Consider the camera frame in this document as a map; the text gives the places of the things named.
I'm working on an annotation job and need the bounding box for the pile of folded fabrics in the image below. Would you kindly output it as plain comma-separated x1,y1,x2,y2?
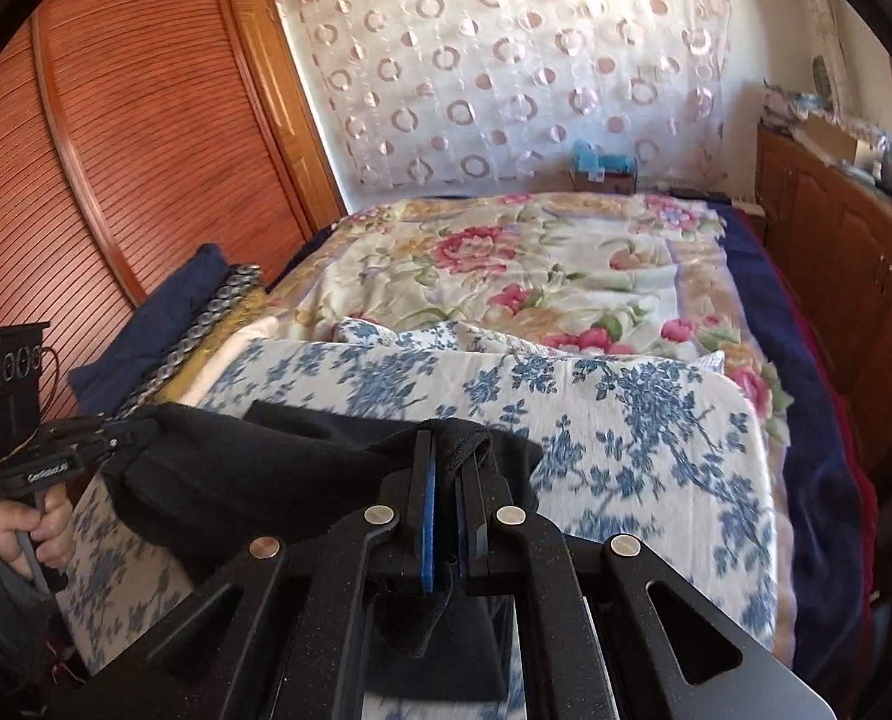
762,82,822,130

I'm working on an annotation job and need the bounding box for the cream folded cloth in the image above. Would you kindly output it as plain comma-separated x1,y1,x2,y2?
191,315,282,406

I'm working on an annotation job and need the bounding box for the person's left hand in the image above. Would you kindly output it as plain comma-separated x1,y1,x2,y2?
0,495,79,580

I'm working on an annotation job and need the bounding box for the plain wooden wardrobe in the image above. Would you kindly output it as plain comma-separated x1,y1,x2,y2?
228,0,349,241

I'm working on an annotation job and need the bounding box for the black t-shirt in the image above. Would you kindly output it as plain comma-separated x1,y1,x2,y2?
97,399,544,702

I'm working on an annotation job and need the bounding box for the blue box on bed end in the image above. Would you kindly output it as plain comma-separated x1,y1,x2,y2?
572,139,634,181

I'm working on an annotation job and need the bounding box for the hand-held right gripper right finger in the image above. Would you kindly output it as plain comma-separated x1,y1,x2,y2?
456,448,838,720

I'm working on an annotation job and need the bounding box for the wooden cabinet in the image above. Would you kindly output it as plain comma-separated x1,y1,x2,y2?
756,124,892,481

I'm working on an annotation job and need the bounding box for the louvered wooden wardrobe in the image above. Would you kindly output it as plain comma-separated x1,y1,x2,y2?
0,0,297,458

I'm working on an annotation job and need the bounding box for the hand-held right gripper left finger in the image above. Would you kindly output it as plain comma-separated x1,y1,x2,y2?
63,427,454,720

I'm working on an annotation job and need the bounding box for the pink floral blanket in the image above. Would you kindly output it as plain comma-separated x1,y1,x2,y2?
266,191,795,466

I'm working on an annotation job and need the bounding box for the open cardboard box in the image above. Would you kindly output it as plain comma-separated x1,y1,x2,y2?
798,116,867,160

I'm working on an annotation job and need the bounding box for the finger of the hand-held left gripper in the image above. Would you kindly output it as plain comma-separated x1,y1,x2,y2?
56,433,151,470
37,416,163,445

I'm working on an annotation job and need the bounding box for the sheer ring-patterned wall curtain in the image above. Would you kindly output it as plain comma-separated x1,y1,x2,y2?
281,0,735,200

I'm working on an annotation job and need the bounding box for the black cable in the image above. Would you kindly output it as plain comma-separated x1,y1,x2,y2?
37,345,69,436

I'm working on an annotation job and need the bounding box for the navy folded blanket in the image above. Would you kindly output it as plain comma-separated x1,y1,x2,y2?
67,244,233,421

